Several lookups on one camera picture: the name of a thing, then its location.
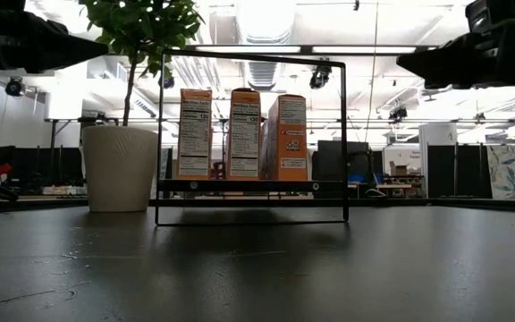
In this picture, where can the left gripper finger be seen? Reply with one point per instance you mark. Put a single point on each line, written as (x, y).
(52, 33)
(52, 57)

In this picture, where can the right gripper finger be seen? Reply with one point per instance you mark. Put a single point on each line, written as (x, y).
(463, 50)
(458, 73)

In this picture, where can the orange cereal box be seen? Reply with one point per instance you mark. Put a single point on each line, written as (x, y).
(244, 134)
(289, 143)
(195, 134)

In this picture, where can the white square pillar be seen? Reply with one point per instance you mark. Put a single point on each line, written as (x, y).
(436, 134)

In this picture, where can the green leafy plant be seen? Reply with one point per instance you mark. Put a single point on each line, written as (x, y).
(137, 27)

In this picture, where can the black partition panels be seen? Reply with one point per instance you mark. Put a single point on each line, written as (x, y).
(38, 165)
(467, 172)

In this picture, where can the floral patterned panel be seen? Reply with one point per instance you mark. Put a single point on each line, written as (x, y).
(512, 172)

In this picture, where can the cardboard box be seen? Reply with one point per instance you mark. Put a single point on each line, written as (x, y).
(399, 170)

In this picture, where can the white ribbed plant pot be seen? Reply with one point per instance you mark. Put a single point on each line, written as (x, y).
(119, 170)

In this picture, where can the black cabinet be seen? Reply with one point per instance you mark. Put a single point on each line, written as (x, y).
(338, 165)

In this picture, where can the black table mat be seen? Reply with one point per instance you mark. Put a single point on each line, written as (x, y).
(257, 277)

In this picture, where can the ribbed silver duct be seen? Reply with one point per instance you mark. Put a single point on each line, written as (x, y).
(262, 73)

